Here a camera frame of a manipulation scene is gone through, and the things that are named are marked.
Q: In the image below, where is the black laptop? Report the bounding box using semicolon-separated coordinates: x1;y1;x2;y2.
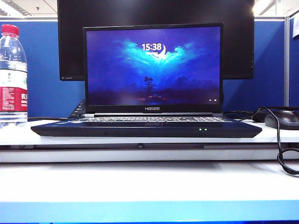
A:
30;22;263;138

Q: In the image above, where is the black computer keyboard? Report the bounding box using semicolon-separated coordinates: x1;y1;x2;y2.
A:
69;99;86;119

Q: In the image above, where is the black computer monitor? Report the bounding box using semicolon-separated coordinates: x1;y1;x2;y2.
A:
57;0;255;82

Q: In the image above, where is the blue office partition panel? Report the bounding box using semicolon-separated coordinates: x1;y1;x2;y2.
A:
0;16;286;119
290;16;299;107

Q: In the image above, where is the black computer mouse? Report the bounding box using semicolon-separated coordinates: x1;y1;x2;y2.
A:
263;109;299;130

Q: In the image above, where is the clear water bottle red cap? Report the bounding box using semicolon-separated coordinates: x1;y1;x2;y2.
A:
0;24;28;129

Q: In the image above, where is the white paper sign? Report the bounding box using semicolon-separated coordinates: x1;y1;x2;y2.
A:
292;17;299;38

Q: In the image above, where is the black laptop cable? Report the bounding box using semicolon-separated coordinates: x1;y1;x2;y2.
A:
28;116;71;122
223;111;256;121

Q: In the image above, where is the thick black mouse cable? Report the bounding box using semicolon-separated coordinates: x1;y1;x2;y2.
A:
253;106;299;176

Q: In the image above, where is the grey partition post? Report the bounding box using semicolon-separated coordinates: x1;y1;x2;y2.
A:
284;16;291;107

